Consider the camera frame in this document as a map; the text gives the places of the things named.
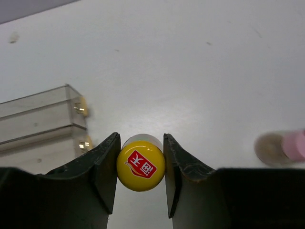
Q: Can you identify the green bottle yellow cap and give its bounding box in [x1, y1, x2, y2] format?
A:
[116, 134, 165, 192]

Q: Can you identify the clear tiered acrylic rack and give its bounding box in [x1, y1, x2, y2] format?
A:
[0, 84, 93, 174]

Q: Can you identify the pink cap white bottle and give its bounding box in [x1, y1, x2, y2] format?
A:
[254, 129, 305, 167]

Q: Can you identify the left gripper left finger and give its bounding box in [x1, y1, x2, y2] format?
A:
[0, 132, 121, 229]

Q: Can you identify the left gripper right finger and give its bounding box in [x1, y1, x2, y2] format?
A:
[163, 134, 305, 229]

